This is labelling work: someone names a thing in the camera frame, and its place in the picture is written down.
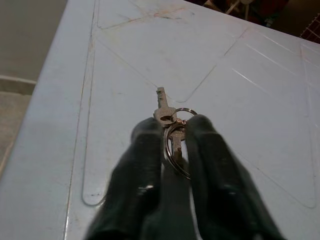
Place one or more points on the pale skirting board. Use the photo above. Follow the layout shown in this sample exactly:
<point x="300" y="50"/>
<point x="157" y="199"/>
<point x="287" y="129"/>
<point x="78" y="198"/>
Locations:
<point x="15" y="83"/>

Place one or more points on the white plastic folding table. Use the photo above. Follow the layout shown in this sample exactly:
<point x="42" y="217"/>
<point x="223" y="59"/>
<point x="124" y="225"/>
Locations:
<point x="175" y="50"/>

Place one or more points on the red brick pillar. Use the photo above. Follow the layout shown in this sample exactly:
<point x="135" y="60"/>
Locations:
<point x="311" y="28"/>

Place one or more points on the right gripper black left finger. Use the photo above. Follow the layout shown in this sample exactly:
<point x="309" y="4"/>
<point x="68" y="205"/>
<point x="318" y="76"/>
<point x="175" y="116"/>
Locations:
<point x="140" y="162"/>

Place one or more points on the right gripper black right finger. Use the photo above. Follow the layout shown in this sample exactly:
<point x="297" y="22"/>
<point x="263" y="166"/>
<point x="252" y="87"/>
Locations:
<point x="215" y="170"/>

